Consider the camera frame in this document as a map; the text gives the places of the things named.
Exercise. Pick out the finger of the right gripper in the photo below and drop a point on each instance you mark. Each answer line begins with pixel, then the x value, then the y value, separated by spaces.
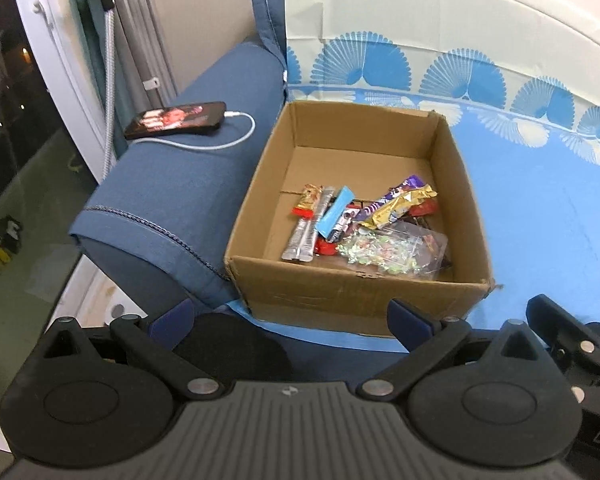
pixel 559 330

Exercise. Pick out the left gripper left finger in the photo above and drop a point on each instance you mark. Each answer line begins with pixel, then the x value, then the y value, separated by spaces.
pixel 131 332

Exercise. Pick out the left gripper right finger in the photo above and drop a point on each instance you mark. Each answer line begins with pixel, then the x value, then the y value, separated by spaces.
pixel 430 344

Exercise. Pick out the clear bag of candies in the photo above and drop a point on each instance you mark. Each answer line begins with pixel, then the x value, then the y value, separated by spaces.
pixel 405 250

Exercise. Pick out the red snack packet gold print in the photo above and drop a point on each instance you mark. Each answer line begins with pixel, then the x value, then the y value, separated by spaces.
pixel 429 206

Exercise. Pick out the yellow wafer bar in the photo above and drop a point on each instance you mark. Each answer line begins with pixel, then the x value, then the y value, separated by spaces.
pixel 396 208

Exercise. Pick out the red coffee sachet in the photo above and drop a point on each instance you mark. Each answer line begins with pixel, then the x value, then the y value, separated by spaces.
pixel 324 248

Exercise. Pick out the silver stick sachet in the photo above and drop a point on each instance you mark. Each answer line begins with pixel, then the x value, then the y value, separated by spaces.
pixel 300 246

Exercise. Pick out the light blue stick sachet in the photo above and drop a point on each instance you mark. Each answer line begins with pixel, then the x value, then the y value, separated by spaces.
pixel 333 213

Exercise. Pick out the red gold candy bar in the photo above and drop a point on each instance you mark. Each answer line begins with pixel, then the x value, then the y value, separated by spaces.
pixel 308 201

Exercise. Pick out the dark red blue stick sachet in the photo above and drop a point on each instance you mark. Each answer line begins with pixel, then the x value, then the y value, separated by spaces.
pixel 342 225

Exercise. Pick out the purple chocolate bar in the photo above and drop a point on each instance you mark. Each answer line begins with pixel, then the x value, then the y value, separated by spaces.
pixel 410 183

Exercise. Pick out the blue sofa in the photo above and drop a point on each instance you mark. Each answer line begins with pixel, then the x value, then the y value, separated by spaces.
pixel 159 224

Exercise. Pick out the brown cardboard box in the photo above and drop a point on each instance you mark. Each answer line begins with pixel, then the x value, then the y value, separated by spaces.
pixel 352 206

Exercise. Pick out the black smartphone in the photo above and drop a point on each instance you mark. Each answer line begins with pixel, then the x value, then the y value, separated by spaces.
pixel 195 118

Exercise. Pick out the grey curtain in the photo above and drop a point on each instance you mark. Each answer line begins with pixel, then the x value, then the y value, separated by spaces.
pixel 143 78

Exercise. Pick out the white window frame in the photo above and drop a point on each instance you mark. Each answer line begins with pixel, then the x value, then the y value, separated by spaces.
pixel 53 35

